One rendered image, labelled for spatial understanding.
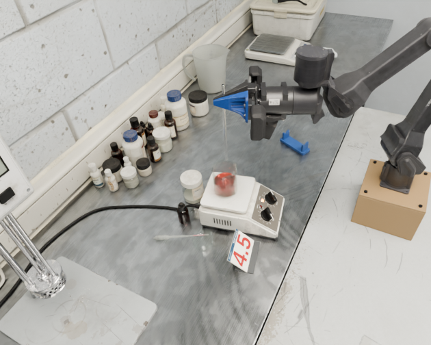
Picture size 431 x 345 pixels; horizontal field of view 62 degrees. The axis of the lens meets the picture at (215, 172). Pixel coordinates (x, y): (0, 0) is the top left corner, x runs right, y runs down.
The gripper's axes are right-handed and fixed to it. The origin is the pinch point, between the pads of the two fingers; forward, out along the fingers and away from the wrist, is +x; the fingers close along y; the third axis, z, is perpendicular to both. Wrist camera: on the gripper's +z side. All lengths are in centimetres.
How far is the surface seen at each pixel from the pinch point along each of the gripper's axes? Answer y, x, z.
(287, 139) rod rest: 29.1, -17.3, 33.6
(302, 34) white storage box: 101, -30, 31
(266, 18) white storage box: 107, -14, 26
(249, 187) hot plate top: 0.9, -4.3, 26.2
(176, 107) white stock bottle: 36.5, 18.8, 25.7
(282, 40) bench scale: 93, -21, 30
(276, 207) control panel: -1.7, -11.3, 31.1
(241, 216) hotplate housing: -7.1, -2.3, 28.1
